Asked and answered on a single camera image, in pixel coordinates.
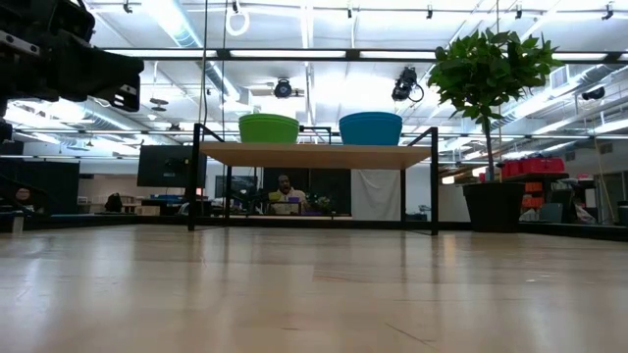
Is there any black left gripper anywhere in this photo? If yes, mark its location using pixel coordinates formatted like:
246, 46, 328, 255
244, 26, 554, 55
0, 0, 146, 114

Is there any blue plastic mini bowl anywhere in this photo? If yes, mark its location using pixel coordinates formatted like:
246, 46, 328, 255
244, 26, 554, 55
339, 117, 403, 147

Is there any black monitor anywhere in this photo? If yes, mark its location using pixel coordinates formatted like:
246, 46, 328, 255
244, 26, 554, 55
135, 144, 208, 189

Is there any black backpack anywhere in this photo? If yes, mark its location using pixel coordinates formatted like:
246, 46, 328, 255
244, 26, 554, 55
103, 192, 124, 214

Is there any person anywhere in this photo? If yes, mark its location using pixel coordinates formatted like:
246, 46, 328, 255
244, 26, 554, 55
268, 174, 310, 216

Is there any white hanging cloth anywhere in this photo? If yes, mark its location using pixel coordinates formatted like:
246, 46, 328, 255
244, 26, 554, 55
350, 169, 402, 223

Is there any green potted plant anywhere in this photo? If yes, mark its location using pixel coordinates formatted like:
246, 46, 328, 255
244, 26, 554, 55
427, 27, 565, 234

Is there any thin black hanging cable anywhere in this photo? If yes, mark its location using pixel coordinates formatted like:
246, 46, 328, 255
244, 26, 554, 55
199, 0, 209, 127
220, 0, 230, 141

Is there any white hanging ring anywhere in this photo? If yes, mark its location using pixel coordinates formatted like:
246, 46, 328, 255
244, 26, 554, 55
225, 9, 251, 38

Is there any black round-lens camera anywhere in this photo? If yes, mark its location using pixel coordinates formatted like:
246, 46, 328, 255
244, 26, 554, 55
273, 77, 294, 100

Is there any wooden shelf with black frame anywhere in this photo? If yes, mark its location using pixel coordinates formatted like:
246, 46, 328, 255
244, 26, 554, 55
185, 122, 441, 236

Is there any black camera with cable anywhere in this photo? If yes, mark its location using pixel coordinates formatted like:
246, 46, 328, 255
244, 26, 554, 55
391, 67, 426, 104

